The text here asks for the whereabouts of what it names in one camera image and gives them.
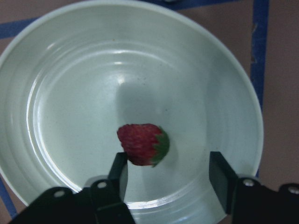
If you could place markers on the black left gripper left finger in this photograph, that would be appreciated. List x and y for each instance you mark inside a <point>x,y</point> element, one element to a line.
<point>118,174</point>

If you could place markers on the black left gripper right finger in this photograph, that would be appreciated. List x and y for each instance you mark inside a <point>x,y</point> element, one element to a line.
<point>223,180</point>

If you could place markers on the light green plate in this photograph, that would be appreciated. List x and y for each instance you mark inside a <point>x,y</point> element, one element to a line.
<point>70,79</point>

